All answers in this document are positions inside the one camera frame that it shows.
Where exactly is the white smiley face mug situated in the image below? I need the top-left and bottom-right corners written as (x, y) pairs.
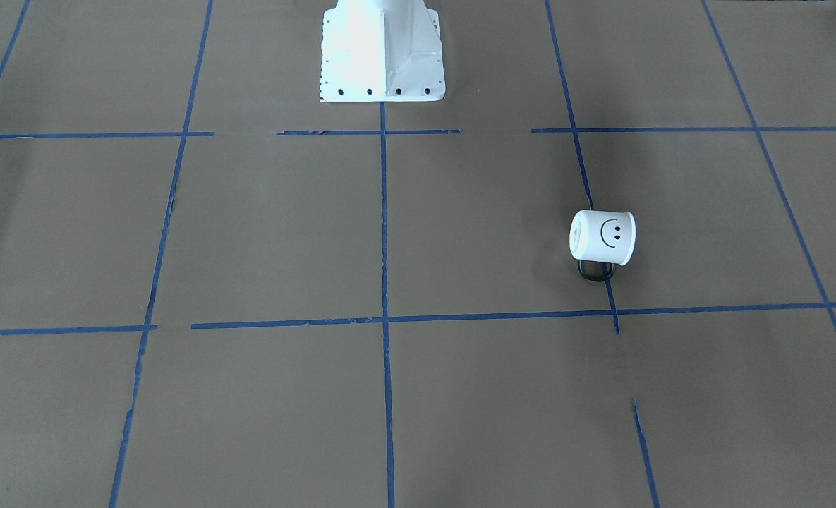
top-left (569, 210), bottom-right (637, 281)

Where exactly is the white pedestal column with base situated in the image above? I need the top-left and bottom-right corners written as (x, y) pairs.
top-left (319, 1), bottom-right (447, 103)

